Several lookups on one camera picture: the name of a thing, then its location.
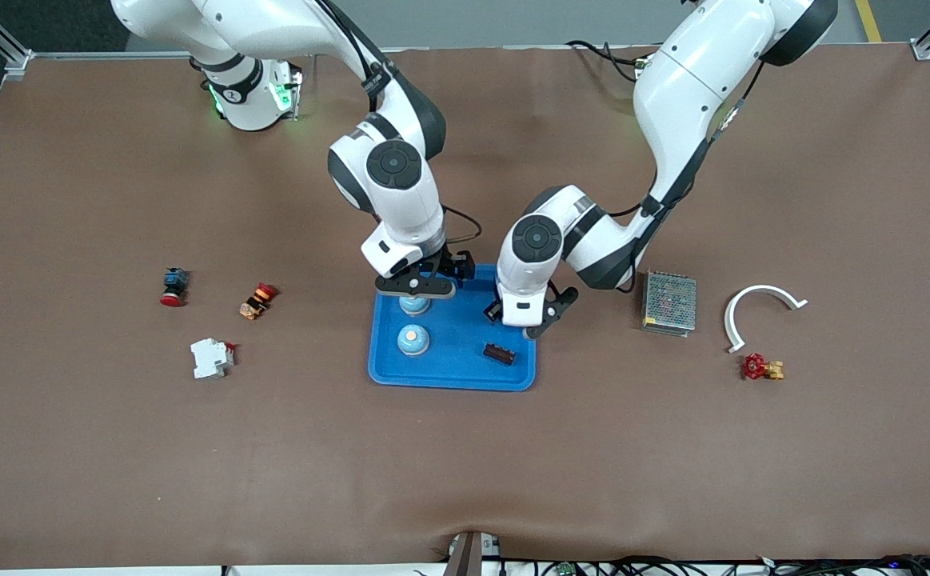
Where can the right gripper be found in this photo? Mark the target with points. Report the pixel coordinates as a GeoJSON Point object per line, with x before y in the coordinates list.
{"type": "Point", "coordinates": [454, 266]}

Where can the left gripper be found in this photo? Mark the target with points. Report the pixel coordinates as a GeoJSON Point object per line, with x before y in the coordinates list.
{"type": "Point", "coordinates": [488, 314]}

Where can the light blue call bell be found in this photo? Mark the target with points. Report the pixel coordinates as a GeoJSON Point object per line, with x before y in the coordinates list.
{"type": "Point", "coordinates": [415, 306]}
{"type": "Point", "coordinates": [413, 341]}

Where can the dark brown capacitor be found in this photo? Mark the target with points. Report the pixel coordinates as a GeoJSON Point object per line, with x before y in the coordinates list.
{"type": "Point", "coordinates": [499, 354]}

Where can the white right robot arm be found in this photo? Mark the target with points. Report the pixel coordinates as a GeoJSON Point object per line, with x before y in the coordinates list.
{"type": "Point", "coordinates": [393, 200]}

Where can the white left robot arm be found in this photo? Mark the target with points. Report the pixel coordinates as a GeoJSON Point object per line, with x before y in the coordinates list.
{"type": "Point", "coordinates": [672, 96]}

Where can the blue plastic tray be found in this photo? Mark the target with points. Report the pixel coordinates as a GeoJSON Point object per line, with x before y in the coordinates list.
{"type": "Point", "coordinates": [457, 360]}

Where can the metal mesh power supply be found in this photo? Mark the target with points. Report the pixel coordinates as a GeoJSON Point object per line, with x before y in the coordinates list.
{"type": "Point", "coordinates": [669, 302]}

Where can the white circuit breaker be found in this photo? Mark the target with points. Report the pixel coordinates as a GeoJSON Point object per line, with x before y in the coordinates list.
{"type": "Point", "coordinates": [210, 358]}

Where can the white curved plastic piece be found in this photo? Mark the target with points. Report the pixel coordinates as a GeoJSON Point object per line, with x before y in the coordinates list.
{"type": "Point", "coordinates": [768, 289]}

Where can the red yellow button switch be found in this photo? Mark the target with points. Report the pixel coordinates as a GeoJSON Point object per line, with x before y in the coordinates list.
{"type": "Point", "coordinates": [257, 300]}

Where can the grey metal camera bracket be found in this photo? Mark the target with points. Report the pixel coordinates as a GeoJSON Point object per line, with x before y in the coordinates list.
{"type": "Point", "coordinates": [467, 554]}

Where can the red button blue switch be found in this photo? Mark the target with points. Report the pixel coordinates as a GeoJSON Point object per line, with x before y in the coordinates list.
{"type": "Point", "coordinates": [174, 286]}

